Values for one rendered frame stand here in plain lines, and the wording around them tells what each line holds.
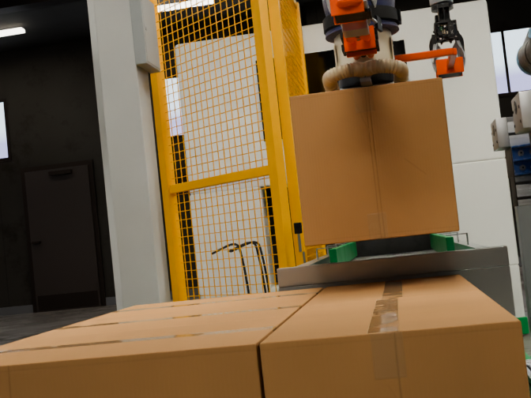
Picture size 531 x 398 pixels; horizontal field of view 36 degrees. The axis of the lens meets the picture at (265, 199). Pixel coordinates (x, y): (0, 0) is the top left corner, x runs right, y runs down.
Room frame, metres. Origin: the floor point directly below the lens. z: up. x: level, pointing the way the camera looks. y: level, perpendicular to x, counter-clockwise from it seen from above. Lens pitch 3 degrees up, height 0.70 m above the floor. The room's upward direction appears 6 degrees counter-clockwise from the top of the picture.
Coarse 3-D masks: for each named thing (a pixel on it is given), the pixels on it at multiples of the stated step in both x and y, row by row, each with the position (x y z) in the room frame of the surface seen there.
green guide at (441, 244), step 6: (432, 234) 4.46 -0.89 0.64; (438, 234) 4.24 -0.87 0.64; (444, 234) 3.97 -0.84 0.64; (450, 234) 4.50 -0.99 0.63; (456, 234) 3.42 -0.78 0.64; (462, 234) 3.41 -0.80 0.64; (432, 240) 4.44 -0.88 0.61; (438, 240) 3.82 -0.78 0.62; (444, 240) 3.30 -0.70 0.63; (450, 240) 3.19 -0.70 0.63; (468, 240) 3.41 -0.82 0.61; (432, 246) 4.54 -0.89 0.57; (438, 246) 3.90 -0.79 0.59; (444, 246) 3.35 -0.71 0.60; (450, 246) 3.19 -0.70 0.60
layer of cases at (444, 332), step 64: (128, 320) 2.00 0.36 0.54; (192, 320) 1.81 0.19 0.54; (256, 320) 1.65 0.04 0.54; (320, 320) 1.52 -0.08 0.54; (384, 320) 1.41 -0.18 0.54; (448, 320) 1.31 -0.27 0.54; (512, 320) 1.23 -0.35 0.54; (0, 384) 1.34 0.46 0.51; (64, 384) 1.33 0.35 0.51; (128, 384) 1.31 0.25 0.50; (192, 384) 1.30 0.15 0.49; (256, 384) 1.28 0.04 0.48; (320, 384) 1.26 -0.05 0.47; (384, 384) 1.25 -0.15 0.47; (448, 384) 1.23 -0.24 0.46; (512, 384) 1.22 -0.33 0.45
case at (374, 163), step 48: (336, 96) 2.13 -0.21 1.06; (384, 96) 2.11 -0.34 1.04; (432, 96) 2.10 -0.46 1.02; (336, 144) 2.13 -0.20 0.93; (384, 144) 2.11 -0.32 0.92; (432, 144) 2.10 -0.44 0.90; (336, 192) 2.13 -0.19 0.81; (384, 192) 2.11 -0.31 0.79; (432, 192) 2.10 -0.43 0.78; (336, 240) 2.13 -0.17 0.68
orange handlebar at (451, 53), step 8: (344, 0) 1.76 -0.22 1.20; (352, 0) 1.76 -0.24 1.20; (360, 0) 1.76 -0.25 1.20; (352, 40) 2.07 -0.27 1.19; (368, 40) 2.11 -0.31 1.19; (448, 48) 2.40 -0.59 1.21; (456, 48) 2.41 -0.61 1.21; (368, 56) 2.31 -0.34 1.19; (400, 56) 2.42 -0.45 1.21; (408, 56) 2.42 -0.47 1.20; (416, 56) 2.41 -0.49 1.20; (424, 56) 2.41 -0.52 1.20; (432, 56) 2.40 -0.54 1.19; (440, 56) 2.40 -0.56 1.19; (448, 56) 2.48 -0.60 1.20; (456, 56) 2.43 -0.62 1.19; (448, 64) 2.54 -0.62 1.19
